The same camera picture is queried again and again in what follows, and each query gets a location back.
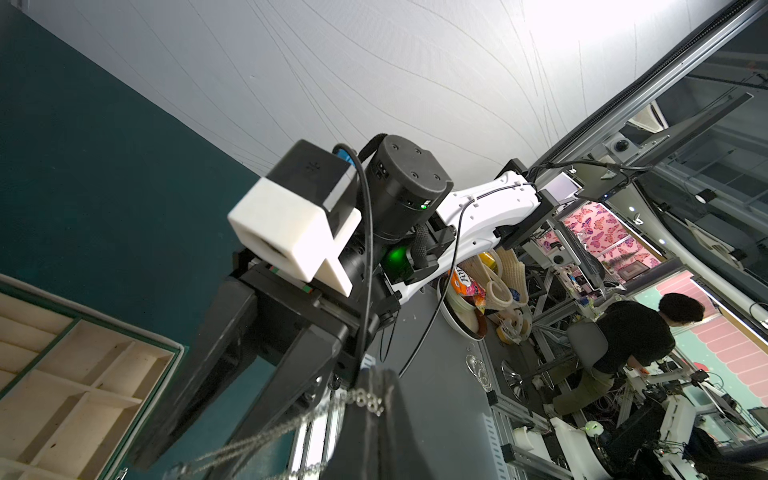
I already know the seated person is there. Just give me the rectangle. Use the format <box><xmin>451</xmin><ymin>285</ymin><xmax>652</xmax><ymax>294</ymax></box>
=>
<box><xmin>544</xmin><ymin>293</ymin><xmax>705</xmax><ymax>418</ymax></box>

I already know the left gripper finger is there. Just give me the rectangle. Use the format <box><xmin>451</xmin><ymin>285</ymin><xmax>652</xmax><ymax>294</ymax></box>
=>
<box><xmin>320</xmin><ymin>367</ymin><xmax>435</xmax><ymax>480</ymax></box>

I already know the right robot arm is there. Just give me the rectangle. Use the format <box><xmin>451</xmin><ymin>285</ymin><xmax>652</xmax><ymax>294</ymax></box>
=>
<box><xmin>128</xmin><ymin>133</ymin><xmax>544</xmax><ymax>479</ymax></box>

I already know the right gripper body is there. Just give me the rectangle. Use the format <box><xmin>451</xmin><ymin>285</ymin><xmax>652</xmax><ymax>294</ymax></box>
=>
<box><xmin>230</xmin><ymin>248</ymin><xmax>366</xmax><ymax>384</ymax></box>

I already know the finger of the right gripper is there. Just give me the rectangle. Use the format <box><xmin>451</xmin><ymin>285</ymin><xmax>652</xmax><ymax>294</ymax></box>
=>
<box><xmin>128</xmin><ymin>277</ymin><xmax>258</xmax><ymax>470</ymax></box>
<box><xmin>206</xmin><ymin>326</ymin><xmax>342</xmax><ymax>479</ymax></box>

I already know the green table mat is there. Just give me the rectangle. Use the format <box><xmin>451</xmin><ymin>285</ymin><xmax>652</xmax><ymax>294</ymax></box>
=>
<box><xmin>0</xmin><ymin>0</ymin><xmax>301</xmax><ymax>480</ymax></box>

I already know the silver jewelry chain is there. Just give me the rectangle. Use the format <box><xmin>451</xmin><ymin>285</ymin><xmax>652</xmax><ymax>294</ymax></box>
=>
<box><xmin>164</xmin><ymin>386</ymin><xmax>385</xmax><ymax>480</ymax></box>

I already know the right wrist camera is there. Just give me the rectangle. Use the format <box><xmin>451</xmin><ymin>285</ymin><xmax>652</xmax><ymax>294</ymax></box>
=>
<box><xmin>227</xmin><ymin>140</ymin><xmax>363</xmax><ymax>297</ymax></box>

